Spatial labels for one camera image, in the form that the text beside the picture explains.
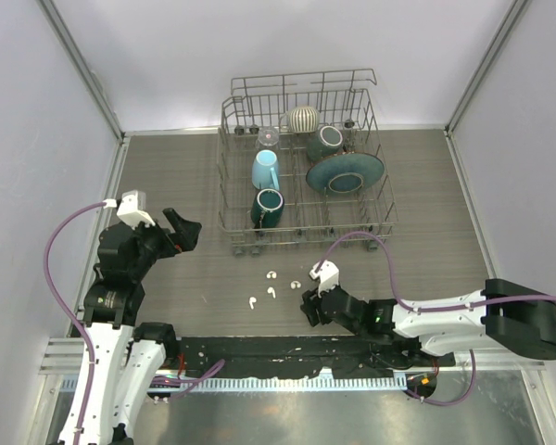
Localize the white cable duct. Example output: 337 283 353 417
62 374 408 393

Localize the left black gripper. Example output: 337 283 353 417
127 208 200 278

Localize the dark green mug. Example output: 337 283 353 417
250 188 284 229

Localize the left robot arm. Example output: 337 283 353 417
57 208 202 444

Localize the teal ceramic plate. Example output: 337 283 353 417
306 152 385 196

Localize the light blue mug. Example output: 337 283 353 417
252 149 280 191

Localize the grey wire dish rack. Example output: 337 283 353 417
217 68 398 256

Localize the striped ceramic cup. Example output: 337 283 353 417
279 106 320 134

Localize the clear glass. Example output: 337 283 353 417
256 127 280 150

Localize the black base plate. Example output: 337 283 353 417
164 336 456 380

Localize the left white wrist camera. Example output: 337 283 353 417
103 190 156 229

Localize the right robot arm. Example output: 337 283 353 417
300 278 556 366

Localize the dark teal bowl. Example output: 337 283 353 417
306 125 344 162

